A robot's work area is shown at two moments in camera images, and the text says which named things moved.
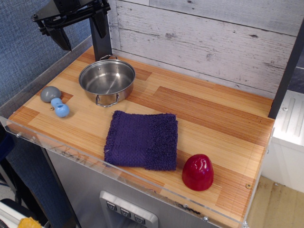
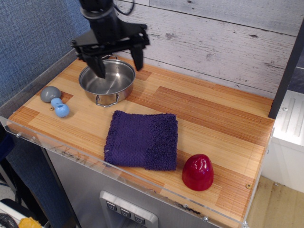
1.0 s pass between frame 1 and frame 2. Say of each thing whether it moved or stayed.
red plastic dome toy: stayed
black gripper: moved
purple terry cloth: stayed
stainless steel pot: stayed
